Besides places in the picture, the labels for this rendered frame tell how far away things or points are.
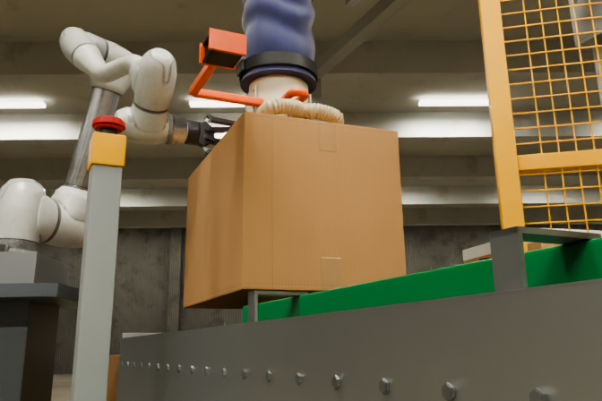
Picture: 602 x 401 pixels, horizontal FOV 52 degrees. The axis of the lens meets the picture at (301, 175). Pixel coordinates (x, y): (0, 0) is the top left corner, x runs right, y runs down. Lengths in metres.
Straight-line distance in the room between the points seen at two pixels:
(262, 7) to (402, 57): 5.57
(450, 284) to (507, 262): 0.18
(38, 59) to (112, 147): 6.39
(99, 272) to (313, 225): 0.46
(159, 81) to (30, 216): 0.69
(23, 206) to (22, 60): 5.64
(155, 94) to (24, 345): 0.84
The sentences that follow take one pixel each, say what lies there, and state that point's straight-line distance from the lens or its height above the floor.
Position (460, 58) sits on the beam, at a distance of 7.45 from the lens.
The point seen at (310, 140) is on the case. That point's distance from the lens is 1.45.
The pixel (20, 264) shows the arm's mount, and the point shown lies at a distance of 2.08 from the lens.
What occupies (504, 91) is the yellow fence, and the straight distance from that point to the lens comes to 1.65.
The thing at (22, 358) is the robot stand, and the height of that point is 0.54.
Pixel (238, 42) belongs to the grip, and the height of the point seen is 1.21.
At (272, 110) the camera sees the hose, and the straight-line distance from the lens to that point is 1.55.
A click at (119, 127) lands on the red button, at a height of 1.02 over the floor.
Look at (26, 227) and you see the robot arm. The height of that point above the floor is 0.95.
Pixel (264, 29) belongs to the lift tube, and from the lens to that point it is 1.77.
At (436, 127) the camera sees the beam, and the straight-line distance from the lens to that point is 9.48.
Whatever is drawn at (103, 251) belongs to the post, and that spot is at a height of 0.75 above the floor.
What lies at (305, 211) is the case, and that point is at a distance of 1.39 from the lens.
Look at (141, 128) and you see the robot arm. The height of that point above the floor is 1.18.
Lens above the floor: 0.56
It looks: 16 degrees up
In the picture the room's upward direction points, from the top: 1 degrees counter-clockwise
